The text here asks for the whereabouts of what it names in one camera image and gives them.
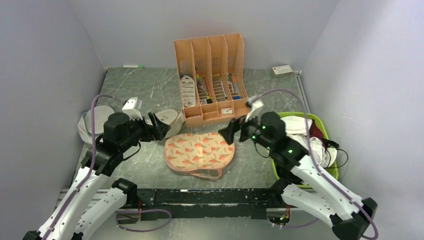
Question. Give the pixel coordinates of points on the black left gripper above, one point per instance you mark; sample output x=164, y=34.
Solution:
x=161, y=128

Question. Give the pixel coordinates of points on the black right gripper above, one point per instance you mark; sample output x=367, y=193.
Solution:
x=228, y=132

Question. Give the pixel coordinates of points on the floral mesh laundry bag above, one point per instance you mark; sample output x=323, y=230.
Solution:
x=203, y=156

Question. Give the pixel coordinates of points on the white satin bra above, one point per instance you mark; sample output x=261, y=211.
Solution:
x=317, y=148

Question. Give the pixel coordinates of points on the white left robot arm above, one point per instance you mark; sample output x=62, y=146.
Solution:
x=70, y=220

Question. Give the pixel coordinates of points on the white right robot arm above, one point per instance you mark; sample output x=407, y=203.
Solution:
x=346, y=213

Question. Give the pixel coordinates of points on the round beige mesh laundry bag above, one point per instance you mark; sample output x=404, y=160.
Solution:
x=175, y=119

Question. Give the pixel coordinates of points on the grey round laundry bag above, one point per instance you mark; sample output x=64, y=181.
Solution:
x=92, y=124

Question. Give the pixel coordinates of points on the white card pack in organizer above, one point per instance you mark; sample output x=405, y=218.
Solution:
x=187, y=85

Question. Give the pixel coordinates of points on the orange plastic file organizer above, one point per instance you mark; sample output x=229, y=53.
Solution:
x=216, y=64

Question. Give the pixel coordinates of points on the white cloth in basket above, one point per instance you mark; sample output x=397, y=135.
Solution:
x=297, y=125

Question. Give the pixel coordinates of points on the green white marker pen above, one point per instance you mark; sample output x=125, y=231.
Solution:
x=133, y=66

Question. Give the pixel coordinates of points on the small white box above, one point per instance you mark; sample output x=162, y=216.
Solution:
x=283, y=70

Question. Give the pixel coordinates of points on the dark red garment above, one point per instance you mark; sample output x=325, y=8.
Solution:
x=315, y=132

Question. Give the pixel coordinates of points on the green plastic basket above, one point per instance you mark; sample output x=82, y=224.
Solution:
x=331, y=147

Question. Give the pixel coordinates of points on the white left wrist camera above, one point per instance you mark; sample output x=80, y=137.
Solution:
x=132, y=108

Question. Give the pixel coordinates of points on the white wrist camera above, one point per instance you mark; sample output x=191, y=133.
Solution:
x=254, y=105
x=132, y=108

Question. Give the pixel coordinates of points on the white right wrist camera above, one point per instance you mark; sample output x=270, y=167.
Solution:
x=254, y=105

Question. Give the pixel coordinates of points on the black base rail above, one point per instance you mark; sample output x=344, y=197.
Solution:
x=206, y=203

